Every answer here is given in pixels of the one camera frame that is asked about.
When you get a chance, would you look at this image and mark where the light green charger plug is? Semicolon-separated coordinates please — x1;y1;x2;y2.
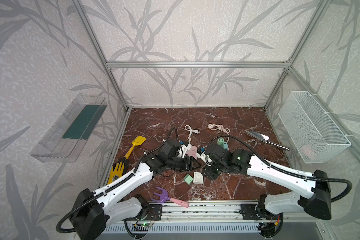
184;174;194;185

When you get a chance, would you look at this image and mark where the green USB charger plug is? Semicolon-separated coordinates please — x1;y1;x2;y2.
217;138;225;146

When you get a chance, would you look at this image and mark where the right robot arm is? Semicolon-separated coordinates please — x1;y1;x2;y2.
197;136;353;220

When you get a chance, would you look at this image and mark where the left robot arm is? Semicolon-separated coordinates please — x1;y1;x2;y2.
56;138;198;240

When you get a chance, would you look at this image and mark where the white USB charger plug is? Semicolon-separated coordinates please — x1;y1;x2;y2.
193;172;204;185

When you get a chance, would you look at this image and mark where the pink square power strip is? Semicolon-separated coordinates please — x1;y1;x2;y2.
184;124;202;160

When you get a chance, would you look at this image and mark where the beige round power strip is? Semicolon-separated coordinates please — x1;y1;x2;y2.
208;124;231;143

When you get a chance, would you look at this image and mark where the purple pink garden fork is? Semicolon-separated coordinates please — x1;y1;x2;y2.
151;187;190;208

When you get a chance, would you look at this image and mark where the silver metal garden trowel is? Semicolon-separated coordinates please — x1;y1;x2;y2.
245;130;290;151

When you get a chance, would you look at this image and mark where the yellow toy shovel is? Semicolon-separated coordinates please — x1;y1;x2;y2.
125;136;146;159

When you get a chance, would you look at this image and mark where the yellow black garden rake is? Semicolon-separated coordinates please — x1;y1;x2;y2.
107;157;129;185

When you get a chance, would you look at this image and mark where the pink object in basket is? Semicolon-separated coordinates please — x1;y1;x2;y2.
302;145;316;158

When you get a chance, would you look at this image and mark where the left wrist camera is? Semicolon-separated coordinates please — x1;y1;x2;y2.
161;139;187;158

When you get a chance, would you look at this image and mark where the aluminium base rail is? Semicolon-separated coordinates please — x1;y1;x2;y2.
101;201;318;235

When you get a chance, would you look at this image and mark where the white wire mesh basket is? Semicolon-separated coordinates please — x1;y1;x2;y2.
279;91;352;164

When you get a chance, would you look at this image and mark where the aluminium frame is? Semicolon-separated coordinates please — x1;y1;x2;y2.
70;0;360;229

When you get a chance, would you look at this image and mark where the clear plastic wall bin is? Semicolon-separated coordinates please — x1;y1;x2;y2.
30;94;108;163

